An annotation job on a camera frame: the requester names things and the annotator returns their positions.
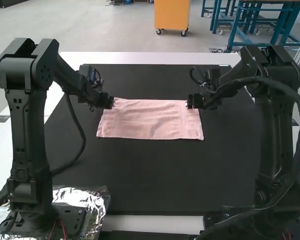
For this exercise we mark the yellow wheeled cart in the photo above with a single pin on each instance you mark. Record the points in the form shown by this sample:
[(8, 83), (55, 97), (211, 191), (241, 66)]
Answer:
[(171, 15)]

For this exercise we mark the black mat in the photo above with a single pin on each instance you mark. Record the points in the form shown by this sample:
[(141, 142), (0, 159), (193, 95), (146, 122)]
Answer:
[(152, 170)]

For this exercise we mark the pale towel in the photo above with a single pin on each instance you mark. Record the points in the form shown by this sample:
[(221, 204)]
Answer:
[(150, 120)]

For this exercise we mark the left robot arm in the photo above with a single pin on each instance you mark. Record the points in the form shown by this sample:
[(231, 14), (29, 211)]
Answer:
[(27, 125)]

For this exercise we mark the dark base panel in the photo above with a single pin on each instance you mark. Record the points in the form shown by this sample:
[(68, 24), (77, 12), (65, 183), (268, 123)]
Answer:
[(150, 236), (297, 230)]

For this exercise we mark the silver foil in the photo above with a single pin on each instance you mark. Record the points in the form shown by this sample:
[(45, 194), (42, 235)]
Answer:
[(90, 200)]

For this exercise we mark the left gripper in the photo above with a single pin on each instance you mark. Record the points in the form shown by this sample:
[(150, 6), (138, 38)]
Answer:
[(105, 101)]

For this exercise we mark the blue-legged workbench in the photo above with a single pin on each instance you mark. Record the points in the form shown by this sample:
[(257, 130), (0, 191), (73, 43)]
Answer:
[(216, 10), (242, 27)]

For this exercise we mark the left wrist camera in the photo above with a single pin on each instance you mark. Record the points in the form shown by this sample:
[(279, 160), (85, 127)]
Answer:
[(91, 72)]

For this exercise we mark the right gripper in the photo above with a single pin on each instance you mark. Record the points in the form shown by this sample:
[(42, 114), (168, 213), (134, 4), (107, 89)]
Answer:
[(197, 101)]

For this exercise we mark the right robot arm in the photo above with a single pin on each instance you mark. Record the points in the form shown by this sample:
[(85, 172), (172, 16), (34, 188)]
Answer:
[(272, 120)]

